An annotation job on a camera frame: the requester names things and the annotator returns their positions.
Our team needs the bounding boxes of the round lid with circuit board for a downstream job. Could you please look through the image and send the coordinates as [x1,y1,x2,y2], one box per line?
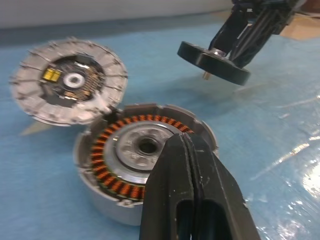
[8,36,130,127]

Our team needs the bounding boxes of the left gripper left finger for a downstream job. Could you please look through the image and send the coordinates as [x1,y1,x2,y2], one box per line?
[139,133,197,240]

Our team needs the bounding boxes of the silver motor housing copper windings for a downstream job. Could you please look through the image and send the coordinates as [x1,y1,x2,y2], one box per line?
[72,102,219,227]

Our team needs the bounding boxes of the spoked rotor with shaft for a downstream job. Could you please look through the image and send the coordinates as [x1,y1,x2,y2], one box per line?
[176,40,252,87]

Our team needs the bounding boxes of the blue plastic table cover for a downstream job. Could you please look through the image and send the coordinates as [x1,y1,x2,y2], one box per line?
[0,12,320,240]

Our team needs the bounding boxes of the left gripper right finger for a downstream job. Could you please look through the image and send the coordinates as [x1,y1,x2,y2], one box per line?
[184,133,261,240]

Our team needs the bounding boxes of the brown cardboard sheet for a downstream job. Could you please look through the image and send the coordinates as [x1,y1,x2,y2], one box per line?
[281,11,320,41]

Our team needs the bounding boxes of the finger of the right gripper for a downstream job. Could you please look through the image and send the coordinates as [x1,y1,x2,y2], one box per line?
[208,10,250,56]
[229,13,276,70]

